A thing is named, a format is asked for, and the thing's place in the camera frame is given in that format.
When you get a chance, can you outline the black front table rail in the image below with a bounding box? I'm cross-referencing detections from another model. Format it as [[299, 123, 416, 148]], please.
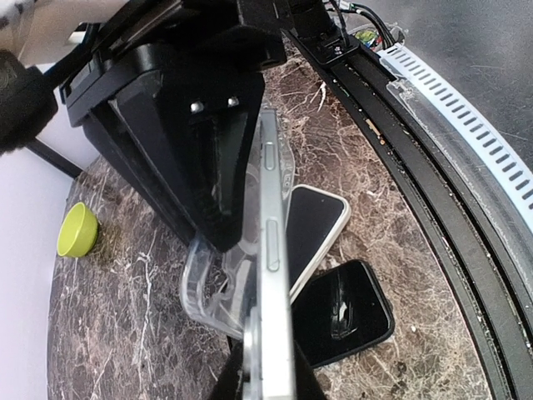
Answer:
[[289, 32, 532, 399]]

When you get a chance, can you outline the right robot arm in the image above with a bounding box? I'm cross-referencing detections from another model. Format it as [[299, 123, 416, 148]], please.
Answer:
[[1, 1, 292, 251]]

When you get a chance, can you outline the green bowl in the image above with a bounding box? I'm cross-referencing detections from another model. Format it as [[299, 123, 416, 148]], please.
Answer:
[[57, 202, 99, 258]]

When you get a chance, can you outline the black phone middle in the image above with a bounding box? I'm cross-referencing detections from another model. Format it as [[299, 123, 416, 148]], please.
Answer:
[[292, 260, 395, 368]]

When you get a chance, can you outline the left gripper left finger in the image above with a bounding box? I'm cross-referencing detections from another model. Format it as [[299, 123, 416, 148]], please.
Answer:
[[207, 342, 243, 400]]

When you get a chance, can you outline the clear magsafe phone case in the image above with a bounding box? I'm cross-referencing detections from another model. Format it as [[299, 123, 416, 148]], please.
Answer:
[[180, 108, 295, 340]]

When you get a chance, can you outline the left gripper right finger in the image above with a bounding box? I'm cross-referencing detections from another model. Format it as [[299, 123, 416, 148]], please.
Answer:
[[294, 342, 327, 400]]

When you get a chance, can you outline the white slotted cable duct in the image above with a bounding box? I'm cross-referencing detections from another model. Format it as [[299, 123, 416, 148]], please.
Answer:
[[378, 44, 533, 212]]

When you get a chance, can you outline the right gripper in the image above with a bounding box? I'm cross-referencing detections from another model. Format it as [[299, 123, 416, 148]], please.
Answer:
[[60, 1, 287, 252]]

